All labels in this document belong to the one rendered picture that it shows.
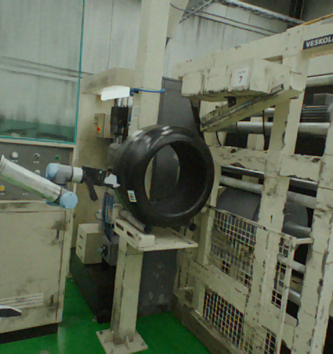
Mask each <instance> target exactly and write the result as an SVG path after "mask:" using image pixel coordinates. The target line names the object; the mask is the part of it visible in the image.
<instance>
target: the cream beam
mask: <svg viewBox="0 0 333 354"><path fill-rule="evenodd" d="M246 67H249V70H248V75H247V82H246V85H241V86H233V85H234V79H235V70H237V69H242V68H246ZM288 70H291V68H290V67H288V66H286V65H285V66H283V64H282V65H280V64H278V63H275V62H270V61H267V60H264V59H259V58H257V57H252V58H251V59H244V60H241V61H236V62H231V63H227V64H224V65H220V66H214V67H210V68H204V69H199V70H195V71H190V72H189V73H184V74H183V82H182V90H181V97H184V98H197V99H200V101H205V102H227V101H228V98H224V96H233V97H236V98H237V97H246V96H256V95H267V94H269V93H270V92H271V85H272V79H273V78H274V77H277V76H279V75H280V74H281V73H284V72H286V71H288Z"/></svg>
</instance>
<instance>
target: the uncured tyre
mask: <svg viewBox="0 0 333 354"><path fill-rule="evenodd" d="M167 145H170V146H171V147H172V148H173V149H174V150H175V152H176V154H177V156H178V159H179V166H180V171H179V178H178V181H177V184H176V186H175V188H174V189H173V190H172V191H171V192H170V193H169V194H168V195H167V196H166V197H165V198H164V199H162V200H160V201H157V202H155V203H151V202H149V200H148V198H147V194H146V191H145V173H146V170H147V167H148V165H149V163H150V161H151V159H152V157H153V156H154V155H155V154H156V153H157V152H158V151H159V150H161V149H162V148H164V147H165V146H167ZM111 174H113V175H115V176H116V184H119V185H120V187H114V191H115V194H116V196H117V197H118V200H119V201H120V203H121V204H122V206H123V207H124V208H125V209H126V210H127V211H128V212H130V213H131V214H133V215H134V216H136V217H137V218H139V219H141V220H142V221H144V222H145V223H147V224H149V225H153V226H157V227H175V226H178V225H182V224H184V223H186V222H188V221H190V220H191V219H193V218H194V217H196V215H197V214H198V213H199V212H200V211H201V209H202V208H203V207H204V205H205V204H206V202H207V201H208V199H209V198H210V195H211V192H212V190H213V185H214V181H215V164H214V160H213V155H212V153H211V151H210V149H209V147H208V146H207V145H206V143H205V141H204V140H203V139H202V138H201V137H200V136H199V135H198V134H196V133H195V132H194V131H191V130H190V129H187V128H185V127H180V126H174V125H151V126H148V127H144V128H142V129H139V130H138V131H135V132H134V133H133V134H132V135H130V136H129V137H128V138H127V139H126V140H125V141H124V142H123V144H122V145H121V147H120V149H119V150H118V151H117V152H116V155H115V158H114V162H113V166H112V173H111ZM127 190H129V191H133V192H134V197H136V202H130V200H129V195H128V192H127Z"/></svg>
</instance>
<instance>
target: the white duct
mask: <svg viewBox="0 0 333 354"><path fill-rule="evenodd" d="M188 1H189V0H170V11H169V18H168V25H167V32H166V37H170V40H169V41H168V43H167V45H166V47H165V53H166V51H167V49H168V46H169V44H170V43H171V41H172V38H173V37H174V33H175V31H176V29H177V26H178V24H179V21H180V18H181V17H182V16H183V12H184V10H185V9H186V5H187V3H188ZM165 53H164V56H165Z"/></svg>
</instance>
